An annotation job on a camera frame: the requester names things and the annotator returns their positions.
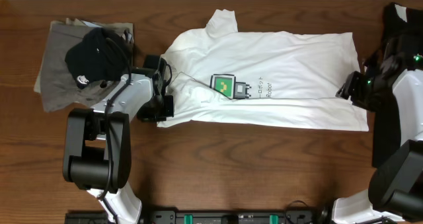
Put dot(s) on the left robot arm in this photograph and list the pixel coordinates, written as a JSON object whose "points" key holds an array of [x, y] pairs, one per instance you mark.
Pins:
{"points": [[97, 155]]}

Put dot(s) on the black t-shirt on right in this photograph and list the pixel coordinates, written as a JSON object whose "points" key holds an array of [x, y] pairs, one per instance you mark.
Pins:
{"points": [[390, 35]]}

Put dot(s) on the white printed t-shirt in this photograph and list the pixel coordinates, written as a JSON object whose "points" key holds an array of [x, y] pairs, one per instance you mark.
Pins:
{"points": [[265, 78]]}

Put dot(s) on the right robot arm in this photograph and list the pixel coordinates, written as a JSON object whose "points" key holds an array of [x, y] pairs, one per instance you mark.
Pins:
{"points": [[394, 193]]}

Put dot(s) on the grey folded garment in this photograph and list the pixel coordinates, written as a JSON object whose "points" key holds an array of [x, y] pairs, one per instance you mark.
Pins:
{"points": [[57, 86]]}

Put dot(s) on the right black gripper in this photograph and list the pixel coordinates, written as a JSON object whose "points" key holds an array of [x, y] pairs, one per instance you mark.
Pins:
{"points": [[350, 87]]}

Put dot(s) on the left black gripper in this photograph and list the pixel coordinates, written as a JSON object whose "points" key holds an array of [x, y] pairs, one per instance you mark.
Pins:
{"points": [[147, 115]]}

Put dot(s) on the black folded garment with logo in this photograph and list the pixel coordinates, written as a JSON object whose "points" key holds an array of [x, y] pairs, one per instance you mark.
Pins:
{"points": [[102, 55]]}

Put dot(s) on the beige folded garment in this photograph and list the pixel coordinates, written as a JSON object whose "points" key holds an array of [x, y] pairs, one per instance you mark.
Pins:
{"points": [[79, 22]]}

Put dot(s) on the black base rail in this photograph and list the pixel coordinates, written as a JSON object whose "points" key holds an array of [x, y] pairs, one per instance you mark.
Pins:
{"points": [[174, 216]]}

